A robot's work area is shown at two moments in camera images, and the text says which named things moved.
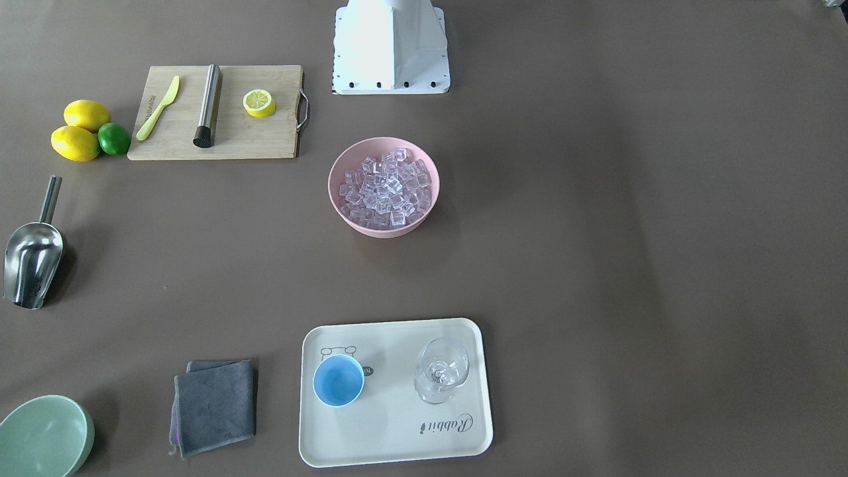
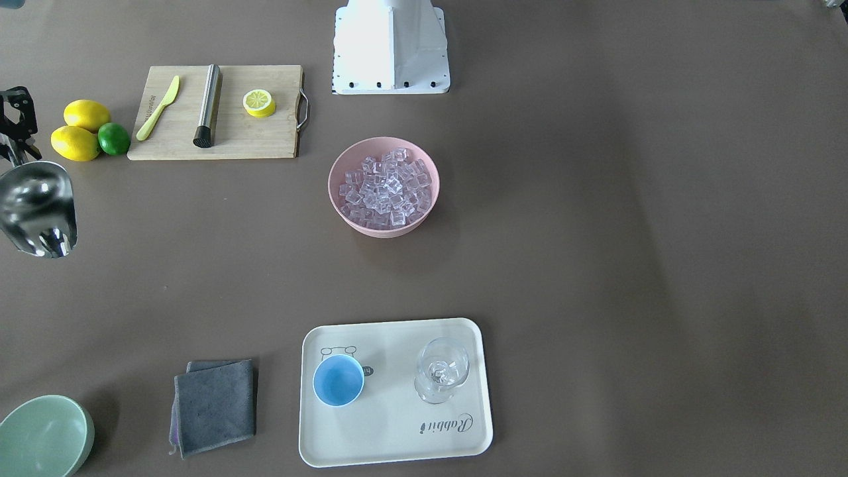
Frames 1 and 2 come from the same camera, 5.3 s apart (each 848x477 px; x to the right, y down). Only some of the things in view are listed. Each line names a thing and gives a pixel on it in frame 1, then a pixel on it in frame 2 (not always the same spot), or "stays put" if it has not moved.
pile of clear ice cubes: [391, 193] stays put
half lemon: [259, 103] stays put
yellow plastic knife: [150, 123] stays put
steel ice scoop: [33, 253] to [38, 211]
